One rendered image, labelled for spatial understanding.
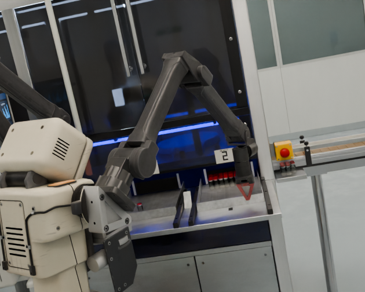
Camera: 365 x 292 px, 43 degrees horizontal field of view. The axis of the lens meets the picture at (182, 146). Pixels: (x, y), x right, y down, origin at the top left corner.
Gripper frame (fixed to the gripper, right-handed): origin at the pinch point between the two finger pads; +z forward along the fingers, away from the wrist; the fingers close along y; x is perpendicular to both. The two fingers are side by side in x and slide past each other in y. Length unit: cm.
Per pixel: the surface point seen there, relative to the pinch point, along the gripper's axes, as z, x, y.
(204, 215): 3.1, 16.9, -4.5
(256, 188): 1.8, -3.9, 18.5
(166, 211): 1.1, 31.9, 0.7
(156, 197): 1.9, 40.5, 26.1
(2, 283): 10, 89, -27
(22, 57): -69, 86, 24
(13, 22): -84, 86, 23
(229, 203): 1.4, 7.3, 0.8
